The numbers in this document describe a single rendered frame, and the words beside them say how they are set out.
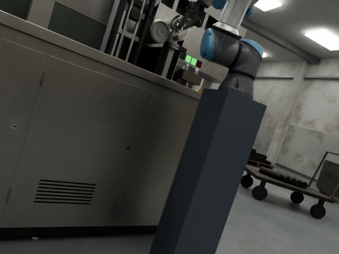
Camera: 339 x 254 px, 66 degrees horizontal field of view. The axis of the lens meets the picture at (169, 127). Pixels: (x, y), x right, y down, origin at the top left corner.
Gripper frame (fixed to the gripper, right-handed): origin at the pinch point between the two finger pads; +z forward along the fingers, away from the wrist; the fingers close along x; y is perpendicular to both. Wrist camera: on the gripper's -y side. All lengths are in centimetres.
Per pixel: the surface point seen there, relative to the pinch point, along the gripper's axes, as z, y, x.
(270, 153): 381, 203, -827
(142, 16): 0.2, -8.9, 28.7
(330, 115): 140, 241, -816
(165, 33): 7.2, -1.5, 7.1
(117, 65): 4, -44, 41
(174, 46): 5.5, -10.6, 2.5
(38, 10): 23, -11, 72
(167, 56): 11.8, -14.2, 3.6
